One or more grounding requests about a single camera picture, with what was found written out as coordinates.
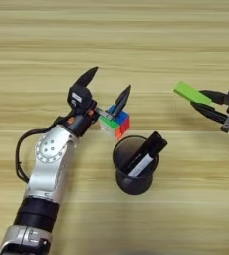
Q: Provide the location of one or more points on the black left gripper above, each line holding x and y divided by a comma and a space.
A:
80, 123

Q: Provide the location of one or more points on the green rectangular block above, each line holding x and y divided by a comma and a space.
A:
191, 93

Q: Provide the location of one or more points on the colourful puzzle cube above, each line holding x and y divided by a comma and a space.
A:
114, 126

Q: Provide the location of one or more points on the white marker with black cap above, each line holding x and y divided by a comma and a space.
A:
142, 165

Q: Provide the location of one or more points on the black mesh pen cup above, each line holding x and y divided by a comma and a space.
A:
134, 186

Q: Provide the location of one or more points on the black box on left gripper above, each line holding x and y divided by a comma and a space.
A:
79, 95

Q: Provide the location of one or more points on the black pen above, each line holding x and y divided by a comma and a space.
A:
137, 155

